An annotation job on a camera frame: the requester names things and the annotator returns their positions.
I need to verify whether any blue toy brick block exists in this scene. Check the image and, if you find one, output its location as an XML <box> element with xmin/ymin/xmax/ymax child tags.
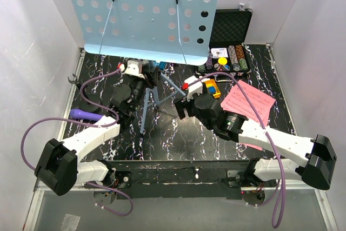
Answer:
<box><xmin>154</xmin><ymin>61</ymin><xmax>167</xmax><ymax>70</ymax></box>

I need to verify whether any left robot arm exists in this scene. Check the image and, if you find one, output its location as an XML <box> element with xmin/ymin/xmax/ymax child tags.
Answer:
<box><xmin>34</xmin><ymin>62</ymin><xmax>161</xmax><ymax>196</ymax></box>

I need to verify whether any black poker chip case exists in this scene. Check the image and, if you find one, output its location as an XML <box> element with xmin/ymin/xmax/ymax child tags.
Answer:
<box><xmin>195</xmin><ymin>9</ymin><xmax>252</xmax><ymax>76</ymax></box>

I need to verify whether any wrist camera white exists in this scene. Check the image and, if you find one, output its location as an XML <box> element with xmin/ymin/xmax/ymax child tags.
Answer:
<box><xmin>124</xmin><ymin>60</ymin><xmax>144</xmax><ymax>79</ymax></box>
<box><xmin>182</xmin><ymin>76</ymin><xmax>203</xmax><ymax>101</ymax></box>

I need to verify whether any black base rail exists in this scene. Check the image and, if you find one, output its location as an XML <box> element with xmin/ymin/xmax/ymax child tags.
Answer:
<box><xmin>81</xmin><ymin>160</ymin><xmax>274</xmax><ymax>201</ymax></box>

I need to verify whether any yellow toy bin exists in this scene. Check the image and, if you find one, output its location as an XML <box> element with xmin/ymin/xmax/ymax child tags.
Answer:
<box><xmin>204</xmin><ymin>79</ymin><xmax>221</xmax><ymax>99</ymax></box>

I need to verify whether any purple toy microphone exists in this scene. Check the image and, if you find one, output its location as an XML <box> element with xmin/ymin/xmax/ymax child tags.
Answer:
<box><xmin>69</xmin><ymin>109</ymin><xmax>103</xmax><ymax>122</ymax></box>

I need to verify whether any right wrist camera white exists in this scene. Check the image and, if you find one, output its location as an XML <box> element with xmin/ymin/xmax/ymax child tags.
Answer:
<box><xmin>182</xmin><ymin>76</ymin><xmax>203</xmax><ymax>101</ymax></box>

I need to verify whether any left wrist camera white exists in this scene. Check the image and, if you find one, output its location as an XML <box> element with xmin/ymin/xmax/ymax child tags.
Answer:
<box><xmin>124</xmin><ymin>60</ymin><xmax>144</xmax><ymax>79</ymax></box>

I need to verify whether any black microphone stand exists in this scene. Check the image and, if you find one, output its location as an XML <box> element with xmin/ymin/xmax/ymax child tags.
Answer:
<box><xmin>68</xmin><ymin>74</ymin><xmax>101</xmax><ymax>113</ymax></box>

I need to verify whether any yellow round chip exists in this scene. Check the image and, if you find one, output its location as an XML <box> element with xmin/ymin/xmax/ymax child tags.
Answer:
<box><xmin>218</xmin><ymin>57</ymin><xmax>228</xmax><ymax>65</ymax></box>

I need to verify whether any light blue music stand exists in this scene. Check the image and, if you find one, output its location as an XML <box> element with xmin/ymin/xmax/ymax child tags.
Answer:
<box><xmin>61</xmin><ymin>0</ymin><xmax>224</xmax><ymax>135</ymax></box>

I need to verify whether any white card deck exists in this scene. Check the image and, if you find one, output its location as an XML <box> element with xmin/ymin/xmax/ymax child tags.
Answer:
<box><xmin>210</xmin><ymin>48</ymin><xmax>229</xmax><ymax>58</ymax></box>

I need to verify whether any pink sheet music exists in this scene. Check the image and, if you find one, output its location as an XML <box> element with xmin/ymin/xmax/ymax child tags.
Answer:
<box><xmin>220</xmin><ymin>79</ymin><xmax>277</xmax><ymax>123</ymax></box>
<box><xmin>247</xmin><ymin>144</ymin><xmax>263</xmax><ymax>150</ymax></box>

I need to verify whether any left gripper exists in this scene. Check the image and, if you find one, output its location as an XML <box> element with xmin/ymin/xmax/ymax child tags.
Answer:
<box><xmin>130</xmin><ymin>65</ymin><xmax>159</xmax><ymax>113</ymax></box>

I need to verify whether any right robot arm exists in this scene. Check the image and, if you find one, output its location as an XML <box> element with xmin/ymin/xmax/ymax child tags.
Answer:
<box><xmin>174</xmin><ymin>94</ymin><xmax>337</xmax><ymax>190</ymax></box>

